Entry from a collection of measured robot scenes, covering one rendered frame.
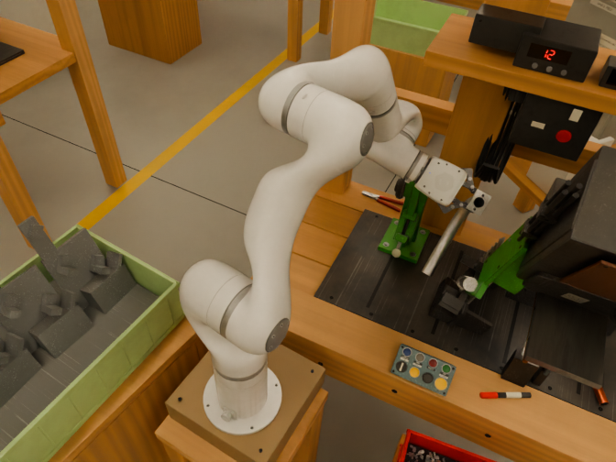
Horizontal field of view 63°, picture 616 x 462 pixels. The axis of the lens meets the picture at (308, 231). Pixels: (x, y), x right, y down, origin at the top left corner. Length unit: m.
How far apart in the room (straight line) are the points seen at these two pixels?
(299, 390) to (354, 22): 0.98
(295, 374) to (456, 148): 0.80
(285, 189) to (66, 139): 3.04
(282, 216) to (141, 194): 2.39
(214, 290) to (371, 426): 1.47
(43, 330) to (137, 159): 2.12
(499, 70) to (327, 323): 0.79
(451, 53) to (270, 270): 0.71
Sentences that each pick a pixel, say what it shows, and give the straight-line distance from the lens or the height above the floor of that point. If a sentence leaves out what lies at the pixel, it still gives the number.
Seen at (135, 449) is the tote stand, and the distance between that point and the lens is 1.75.
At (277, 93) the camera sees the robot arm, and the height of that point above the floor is 1.64.
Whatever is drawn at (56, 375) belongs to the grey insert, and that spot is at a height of 0.85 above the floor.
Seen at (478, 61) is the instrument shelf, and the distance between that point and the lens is 1.31.
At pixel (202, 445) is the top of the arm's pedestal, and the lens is 1.35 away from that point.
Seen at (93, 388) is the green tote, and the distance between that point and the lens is 1.44.
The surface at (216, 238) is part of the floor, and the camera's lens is 2.88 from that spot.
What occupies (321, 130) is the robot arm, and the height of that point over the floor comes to 1.62.
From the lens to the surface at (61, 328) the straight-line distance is 1.54.
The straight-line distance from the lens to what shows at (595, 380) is 1.28.
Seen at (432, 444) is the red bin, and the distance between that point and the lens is 1.33.
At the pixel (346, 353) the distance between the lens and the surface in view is 1.40.
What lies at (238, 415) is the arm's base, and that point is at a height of 0.96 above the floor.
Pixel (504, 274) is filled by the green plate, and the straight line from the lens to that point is 1.33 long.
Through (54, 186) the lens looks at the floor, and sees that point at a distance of 3.45.
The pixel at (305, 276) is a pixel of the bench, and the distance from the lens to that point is 1.56.
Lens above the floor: 2.11
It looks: 47 degrees down
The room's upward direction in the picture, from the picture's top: 3 degrees clockwise
